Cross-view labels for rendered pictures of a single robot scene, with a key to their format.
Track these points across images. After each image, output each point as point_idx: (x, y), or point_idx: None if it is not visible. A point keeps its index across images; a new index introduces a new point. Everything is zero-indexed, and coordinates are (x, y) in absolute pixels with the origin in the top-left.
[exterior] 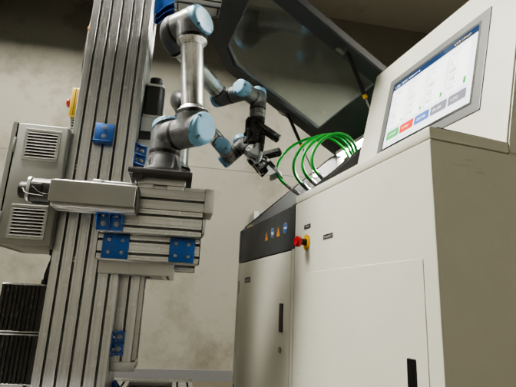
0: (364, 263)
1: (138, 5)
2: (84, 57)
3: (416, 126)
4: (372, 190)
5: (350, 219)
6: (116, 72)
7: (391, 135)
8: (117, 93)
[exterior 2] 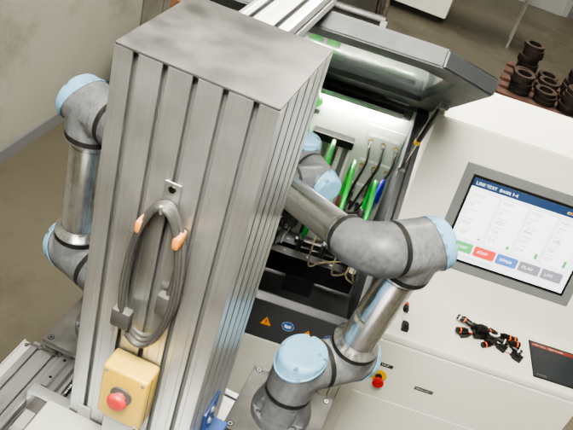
0: (469, 427)
1: (294, 153)
2: (213, 345)
3: (498, 266)
4: (506, 397)
5: (465, 397)
6: (238, 317)
7: (460, 248)
8: (230, 346)
